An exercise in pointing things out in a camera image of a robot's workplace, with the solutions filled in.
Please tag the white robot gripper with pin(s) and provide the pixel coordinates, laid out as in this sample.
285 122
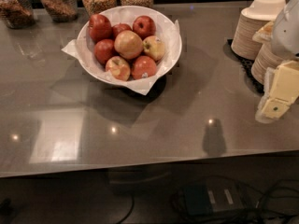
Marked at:
286 36

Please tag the black power adapter box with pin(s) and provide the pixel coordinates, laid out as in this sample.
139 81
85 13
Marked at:
212 198

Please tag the glass jar dark granola left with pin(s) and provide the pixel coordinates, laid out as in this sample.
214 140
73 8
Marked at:
16 14

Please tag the white ceramic bowl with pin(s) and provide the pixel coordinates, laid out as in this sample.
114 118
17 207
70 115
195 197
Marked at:
169 34

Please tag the red apple left middle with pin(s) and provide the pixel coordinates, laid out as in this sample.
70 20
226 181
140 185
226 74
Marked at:
104 50

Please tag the yellow-green apple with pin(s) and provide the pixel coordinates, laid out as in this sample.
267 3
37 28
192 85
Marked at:
154 47

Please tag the black rubber mat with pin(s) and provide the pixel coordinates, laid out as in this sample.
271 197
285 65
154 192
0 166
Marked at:
246 65

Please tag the red apple back right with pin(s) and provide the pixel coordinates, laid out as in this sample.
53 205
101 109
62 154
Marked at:
144 26

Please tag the glass jar granola with label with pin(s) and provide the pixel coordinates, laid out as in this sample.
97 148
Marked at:
61 10

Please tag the yellow-red apple front left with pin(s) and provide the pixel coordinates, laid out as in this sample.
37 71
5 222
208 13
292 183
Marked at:
119 68

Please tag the tall stack paper bowls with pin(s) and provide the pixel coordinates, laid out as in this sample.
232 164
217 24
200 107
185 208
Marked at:
251 19

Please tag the front stack paper bowls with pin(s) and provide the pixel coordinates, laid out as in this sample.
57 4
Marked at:
265 58

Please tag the red apple with sticker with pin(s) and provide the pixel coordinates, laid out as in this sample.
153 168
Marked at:
143 67

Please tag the small red apple back centre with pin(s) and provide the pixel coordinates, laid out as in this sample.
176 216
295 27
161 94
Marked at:
120 27

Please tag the large yellow-red centre apple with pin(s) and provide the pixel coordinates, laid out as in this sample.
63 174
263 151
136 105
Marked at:
128 44

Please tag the dark red apple top left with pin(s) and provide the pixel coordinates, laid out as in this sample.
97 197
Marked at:
99 27

